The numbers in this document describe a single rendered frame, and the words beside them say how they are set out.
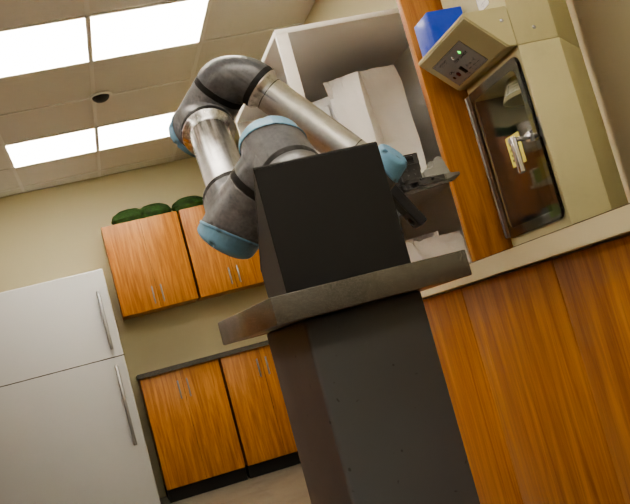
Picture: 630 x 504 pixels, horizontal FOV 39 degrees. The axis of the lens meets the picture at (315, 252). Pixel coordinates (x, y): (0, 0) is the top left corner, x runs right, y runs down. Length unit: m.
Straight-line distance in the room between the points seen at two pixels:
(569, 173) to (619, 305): 0.68
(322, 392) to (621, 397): 0.56
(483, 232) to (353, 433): 1.22
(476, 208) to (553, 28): 0.52
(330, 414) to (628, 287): 0.53
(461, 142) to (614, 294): 1.04
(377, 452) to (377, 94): 2.39
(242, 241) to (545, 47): 0.98
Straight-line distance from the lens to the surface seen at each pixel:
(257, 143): 1.55
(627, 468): 1.70
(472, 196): 2.46
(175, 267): 7.16
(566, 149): 2.18
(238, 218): 1.58
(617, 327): 1.57
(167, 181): 7.63
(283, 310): 1.25
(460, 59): 2.34
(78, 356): 6.75
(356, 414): 1.34
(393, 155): 1.86
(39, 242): 7.54
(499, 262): 1.82
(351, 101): 3.41
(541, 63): 2.22
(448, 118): 2.50
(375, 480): 1.35
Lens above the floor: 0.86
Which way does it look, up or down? 6 degrees up
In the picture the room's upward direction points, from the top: 15 degrees counter-clockwise
